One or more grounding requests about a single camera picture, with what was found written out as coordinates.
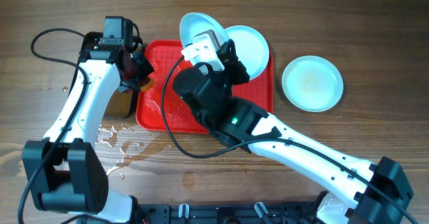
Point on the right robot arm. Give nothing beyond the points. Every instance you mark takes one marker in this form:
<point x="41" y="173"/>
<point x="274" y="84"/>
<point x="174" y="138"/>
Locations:
<point x="357" y="191"/>

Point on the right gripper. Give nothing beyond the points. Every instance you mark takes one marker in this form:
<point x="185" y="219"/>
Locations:
<point x="228" y="58"/>

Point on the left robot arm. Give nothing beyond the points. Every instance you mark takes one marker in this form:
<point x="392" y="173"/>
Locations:
<point x="63" y="171"/>

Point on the red plastic tray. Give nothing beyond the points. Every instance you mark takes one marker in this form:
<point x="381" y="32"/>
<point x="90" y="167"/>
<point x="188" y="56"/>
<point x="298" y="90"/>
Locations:
<point x="162" y="54"/>

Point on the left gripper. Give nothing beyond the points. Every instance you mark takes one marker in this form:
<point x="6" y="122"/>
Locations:
<point x="147" y="69"/>

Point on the orange green sponge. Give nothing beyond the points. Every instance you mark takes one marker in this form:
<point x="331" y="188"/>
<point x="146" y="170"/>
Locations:
<point x="147" y="84"/>

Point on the black water tray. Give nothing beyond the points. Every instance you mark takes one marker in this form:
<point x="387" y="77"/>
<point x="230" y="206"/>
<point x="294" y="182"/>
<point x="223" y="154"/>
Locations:
<point x="121" y="105"/>

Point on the pale blue plate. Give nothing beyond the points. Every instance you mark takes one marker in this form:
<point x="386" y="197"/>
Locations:
<point x="251" y="48"/>
<point x="194" y="23"/>
<point x="312" y="83"/>

